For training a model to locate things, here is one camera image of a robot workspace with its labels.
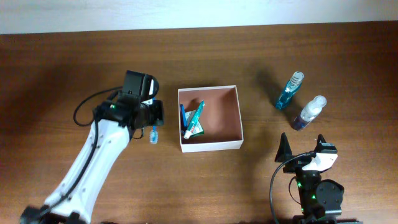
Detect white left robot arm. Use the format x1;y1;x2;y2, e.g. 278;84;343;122
19;70;164;223

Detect green toothpaste tube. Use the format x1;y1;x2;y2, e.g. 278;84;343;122
184;100;205;139

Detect clear spray bottle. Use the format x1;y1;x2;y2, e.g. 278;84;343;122
293;95;327;131

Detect white cardboard box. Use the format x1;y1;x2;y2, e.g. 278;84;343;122
177;85;244;153

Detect blue liquid bottle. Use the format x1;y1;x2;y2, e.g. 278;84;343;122
275;72;305;110

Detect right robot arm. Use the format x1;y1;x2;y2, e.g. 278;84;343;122
271;133;345;223

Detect blue toothbrush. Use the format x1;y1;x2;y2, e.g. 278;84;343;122
149;96;159;145

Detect green white sachet packet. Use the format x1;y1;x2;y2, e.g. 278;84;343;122
185;110;205;137

